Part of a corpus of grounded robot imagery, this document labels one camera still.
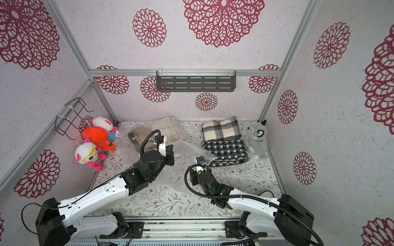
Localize black white houndstooth scarf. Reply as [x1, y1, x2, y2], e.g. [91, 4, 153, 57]
[202, 139, 249, 167]

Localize clear plastic vacuum bag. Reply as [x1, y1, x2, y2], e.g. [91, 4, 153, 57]
[114, 115, 215, 190]

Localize grey cream plaid scarf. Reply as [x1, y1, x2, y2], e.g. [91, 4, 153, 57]
[202, 116, 242, 141]

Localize cream fringed scarf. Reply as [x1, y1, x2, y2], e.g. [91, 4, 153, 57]
[148, 116, 191, 145]

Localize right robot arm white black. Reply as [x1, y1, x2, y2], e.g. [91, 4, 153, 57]
[184, 167, 324, 246]

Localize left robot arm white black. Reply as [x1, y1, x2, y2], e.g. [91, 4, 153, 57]
[35, 145, 174, 246]

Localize brown beige scarf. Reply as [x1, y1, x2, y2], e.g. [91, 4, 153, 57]
[128, 126, 155, 153]

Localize white plush with yellow glasses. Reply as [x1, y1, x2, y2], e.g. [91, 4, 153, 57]
[74, 142, 107, 172]

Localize red octopus plush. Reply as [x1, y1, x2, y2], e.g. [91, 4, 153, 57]
[82, 127, 116, 153]

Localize grey plush toy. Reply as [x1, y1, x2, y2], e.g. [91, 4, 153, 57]
[245, 120, 268, 159]

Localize white pink plush top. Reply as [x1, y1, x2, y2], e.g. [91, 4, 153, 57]
[89, 116, 118, 133]

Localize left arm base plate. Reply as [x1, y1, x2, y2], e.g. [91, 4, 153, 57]
[99, 221, 145, 239]

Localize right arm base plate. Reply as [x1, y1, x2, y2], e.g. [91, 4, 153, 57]
[224, 220, 257, 239]

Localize black wire basket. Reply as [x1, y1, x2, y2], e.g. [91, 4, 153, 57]
[53, 97, 94, 141]

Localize grey metal wall shelf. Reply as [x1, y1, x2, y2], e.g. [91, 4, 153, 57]
[156, 71, 236, 92]

